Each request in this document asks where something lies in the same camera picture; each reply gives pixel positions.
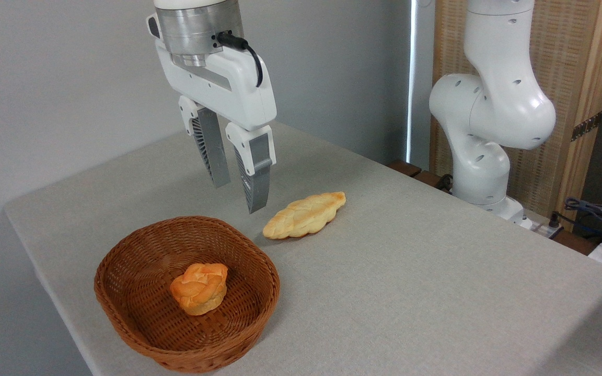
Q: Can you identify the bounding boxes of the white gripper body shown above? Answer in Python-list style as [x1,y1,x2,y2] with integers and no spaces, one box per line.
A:
[147,14,277,132]

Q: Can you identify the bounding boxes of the blue-grey cable bundle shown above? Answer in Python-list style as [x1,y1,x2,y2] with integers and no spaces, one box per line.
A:
[564,197,602,219]

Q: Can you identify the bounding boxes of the dark metal screen hinge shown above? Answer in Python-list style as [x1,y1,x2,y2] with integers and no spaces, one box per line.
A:
[571,111,602,142]

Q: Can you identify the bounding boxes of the wooden folding screen woven panel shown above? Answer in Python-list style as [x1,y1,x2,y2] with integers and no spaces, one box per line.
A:
[431,0,602,230]

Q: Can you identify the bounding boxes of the long braided bread loaf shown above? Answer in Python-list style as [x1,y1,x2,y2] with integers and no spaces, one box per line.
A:
[262,191,347,240]

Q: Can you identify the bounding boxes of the round knotted bread roll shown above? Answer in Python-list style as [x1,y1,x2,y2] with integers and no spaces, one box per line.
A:
[170,263,229,316]

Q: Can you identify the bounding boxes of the brown woven wicker basket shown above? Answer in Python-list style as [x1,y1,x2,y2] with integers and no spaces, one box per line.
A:
[94,216,281,373]

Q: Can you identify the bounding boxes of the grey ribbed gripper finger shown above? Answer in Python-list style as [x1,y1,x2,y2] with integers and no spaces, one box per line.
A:
[225,123,277,214]
[178,96,231,189]

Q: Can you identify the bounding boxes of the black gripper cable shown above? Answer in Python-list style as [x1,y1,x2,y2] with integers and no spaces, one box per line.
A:
[216,31,264,88]

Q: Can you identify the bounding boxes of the grey fabric tablecloth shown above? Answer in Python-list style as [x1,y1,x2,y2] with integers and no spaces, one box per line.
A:
[4,114,602,376]

